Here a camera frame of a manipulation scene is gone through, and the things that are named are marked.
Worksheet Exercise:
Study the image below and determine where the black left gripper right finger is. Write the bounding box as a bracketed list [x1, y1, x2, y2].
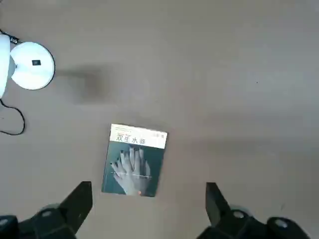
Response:
[196, 182, 312, 239]

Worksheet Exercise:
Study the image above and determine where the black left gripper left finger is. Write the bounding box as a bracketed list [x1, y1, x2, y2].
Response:
[0, 181, 93, 239]

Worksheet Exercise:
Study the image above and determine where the black lamp cable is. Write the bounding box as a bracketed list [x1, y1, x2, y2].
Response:
[0, 98, 25, 136]

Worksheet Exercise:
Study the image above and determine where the white desk lamp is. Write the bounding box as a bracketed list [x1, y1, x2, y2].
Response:
[0, 29, 56, 99]

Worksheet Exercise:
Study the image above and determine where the dark book with hands cover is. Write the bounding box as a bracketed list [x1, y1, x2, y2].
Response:
[101, 123, 168, 198]

